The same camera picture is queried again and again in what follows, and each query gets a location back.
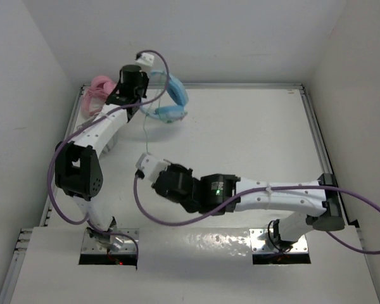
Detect blue headphones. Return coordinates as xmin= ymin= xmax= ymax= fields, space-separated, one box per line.
xmin=138 ymin=70 xmax=189 ymax=125

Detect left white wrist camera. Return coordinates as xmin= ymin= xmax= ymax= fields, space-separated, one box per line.
xmin=135 ymin=52 xmax=155 ymax=68

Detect aluminium table frame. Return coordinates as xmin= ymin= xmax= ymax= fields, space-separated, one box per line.
xmin=9 ymin=86 xmax=377 ymax=303

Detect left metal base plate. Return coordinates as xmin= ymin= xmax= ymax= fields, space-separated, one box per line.
xmin=81 ymin=227 xmax=139 ymax=255

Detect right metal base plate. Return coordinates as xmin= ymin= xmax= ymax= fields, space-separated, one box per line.
xmin=249 ymin=228 xmax=308 ymax=254

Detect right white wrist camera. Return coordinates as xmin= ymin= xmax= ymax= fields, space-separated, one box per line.
xmin=136 ymin=153 xmax=170 ymax=183

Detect grey headphones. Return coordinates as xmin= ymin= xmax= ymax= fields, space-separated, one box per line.
xmin=77 ymin=118 xmax=120 ymax=158

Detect metal base plate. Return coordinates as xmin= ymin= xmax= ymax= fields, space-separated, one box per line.
xmin=249 ymin=228 xmax=308 ymax=254
xmin=81 ymin=227 xmax=139 ymax=255

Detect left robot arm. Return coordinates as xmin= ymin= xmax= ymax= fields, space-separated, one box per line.
xmin=54 ymin=63 xmax=151 ymax=231

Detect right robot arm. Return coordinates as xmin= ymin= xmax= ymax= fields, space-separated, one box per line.
xmin=151 ymin=164 xmax=345 ymax=251

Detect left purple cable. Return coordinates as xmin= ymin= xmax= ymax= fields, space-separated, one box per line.
xmin=47 ymin=49 xmax=171 ymax=263

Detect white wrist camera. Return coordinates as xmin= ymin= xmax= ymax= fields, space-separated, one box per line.
xmin=135 ymin=52 xmax=155 ymax=68
xmin=136 ymin=153 xmax=170 ymax=183

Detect pink headphones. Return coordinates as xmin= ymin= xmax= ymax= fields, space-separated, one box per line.
xmin=81 ymin=75 xmax=117 ymax=118

